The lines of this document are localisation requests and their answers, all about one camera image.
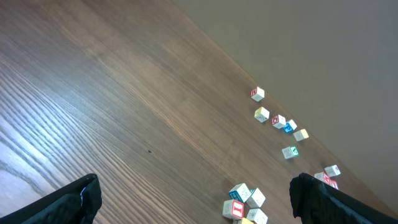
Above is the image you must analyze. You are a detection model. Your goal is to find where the red letter M block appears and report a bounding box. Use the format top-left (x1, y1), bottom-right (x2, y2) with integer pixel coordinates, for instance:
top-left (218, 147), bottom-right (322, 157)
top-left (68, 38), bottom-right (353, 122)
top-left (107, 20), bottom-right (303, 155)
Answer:
top-left (314, 172), bottom-right (330, 185)

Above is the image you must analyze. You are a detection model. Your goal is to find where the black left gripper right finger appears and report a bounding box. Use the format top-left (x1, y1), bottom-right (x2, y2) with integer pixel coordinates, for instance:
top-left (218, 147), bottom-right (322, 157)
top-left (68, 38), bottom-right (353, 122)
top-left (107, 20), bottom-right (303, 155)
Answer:
top-left (289, 173), bottom-right (397, 224)

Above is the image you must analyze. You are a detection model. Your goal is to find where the wooden block hand drawing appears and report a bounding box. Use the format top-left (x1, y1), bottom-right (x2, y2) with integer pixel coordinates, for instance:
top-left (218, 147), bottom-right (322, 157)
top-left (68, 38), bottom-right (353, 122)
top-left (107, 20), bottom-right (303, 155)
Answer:
top-left (246, 208), bottom-right (268, 224)

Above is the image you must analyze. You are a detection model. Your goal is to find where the red letter I block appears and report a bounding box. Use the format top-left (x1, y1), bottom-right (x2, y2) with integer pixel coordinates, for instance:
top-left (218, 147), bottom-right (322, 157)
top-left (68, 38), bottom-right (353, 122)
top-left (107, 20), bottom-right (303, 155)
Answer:
top-left (222, 199), bottom-right (244, 220)

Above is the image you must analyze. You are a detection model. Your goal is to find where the yellow letter K block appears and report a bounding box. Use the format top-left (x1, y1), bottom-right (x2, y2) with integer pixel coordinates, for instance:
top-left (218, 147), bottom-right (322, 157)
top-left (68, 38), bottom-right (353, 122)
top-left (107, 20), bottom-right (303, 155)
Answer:
top-left (232, 218), bottom-right (254, 224)

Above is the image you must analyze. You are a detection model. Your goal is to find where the green letter V block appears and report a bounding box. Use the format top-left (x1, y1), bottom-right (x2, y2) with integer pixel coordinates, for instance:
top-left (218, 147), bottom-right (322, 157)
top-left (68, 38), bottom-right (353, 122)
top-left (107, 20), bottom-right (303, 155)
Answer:
top-left (282, 146), bottom-right (299, 159)

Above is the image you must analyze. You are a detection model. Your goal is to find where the yellow top wooden block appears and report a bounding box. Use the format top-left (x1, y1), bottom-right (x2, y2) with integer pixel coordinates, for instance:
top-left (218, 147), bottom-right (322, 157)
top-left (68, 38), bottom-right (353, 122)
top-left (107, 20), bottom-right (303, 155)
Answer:
top-left (293, 129), bottom-right (309, 142)

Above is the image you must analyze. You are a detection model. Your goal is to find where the wooden block red number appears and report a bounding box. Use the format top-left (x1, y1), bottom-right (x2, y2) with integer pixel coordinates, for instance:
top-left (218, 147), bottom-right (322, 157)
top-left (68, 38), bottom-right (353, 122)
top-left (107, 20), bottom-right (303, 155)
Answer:
top-left (324, 165), bottom-right (341, 177)

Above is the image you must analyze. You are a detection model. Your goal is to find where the plain wooden block far left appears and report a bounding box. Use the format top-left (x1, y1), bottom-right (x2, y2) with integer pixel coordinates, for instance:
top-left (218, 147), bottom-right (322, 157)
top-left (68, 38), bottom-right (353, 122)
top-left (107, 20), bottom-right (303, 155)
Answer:
top-left (251, 86), bottom-right (265, 102)

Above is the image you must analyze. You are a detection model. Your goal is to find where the wooden block green side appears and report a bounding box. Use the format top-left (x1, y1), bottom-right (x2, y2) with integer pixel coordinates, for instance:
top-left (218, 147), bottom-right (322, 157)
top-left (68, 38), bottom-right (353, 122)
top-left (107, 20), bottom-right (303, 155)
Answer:
top-left (254, 107), bottom-right (270, 123)

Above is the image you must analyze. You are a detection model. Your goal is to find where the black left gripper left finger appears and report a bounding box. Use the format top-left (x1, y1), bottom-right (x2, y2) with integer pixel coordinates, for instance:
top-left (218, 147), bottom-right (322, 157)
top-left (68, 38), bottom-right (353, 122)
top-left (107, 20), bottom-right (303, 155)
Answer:
top-left (1, 174), bottom-right (102, 224)

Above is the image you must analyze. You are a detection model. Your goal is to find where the red letter Y block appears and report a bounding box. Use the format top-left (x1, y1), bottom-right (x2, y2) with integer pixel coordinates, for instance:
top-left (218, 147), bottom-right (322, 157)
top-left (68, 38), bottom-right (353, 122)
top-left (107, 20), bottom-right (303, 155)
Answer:
top-left (329, 179), bottom-right (339, 190)

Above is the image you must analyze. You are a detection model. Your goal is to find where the wooden block blue side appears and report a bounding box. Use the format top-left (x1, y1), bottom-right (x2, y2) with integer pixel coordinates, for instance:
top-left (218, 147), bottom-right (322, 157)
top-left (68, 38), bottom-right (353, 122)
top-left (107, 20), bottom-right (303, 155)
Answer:
top-left (228, 183), bottom-right (251, 203)

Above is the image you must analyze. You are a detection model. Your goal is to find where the blue letter P block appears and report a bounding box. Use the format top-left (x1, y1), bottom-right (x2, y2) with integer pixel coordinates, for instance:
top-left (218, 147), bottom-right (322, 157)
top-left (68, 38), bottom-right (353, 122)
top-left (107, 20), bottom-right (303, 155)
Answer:
top-left (283, 119), bottom-right (297, 134)

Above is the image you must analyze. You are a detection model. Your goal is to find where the wooden block red drawing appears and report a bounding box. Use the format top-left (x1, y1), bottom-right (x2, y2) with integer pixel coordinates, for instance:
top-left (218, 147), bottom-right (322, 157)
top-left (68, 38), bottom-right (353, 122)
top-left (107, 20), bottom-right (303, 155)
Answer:
top-left (272, 114), bottom-right (286, 129)

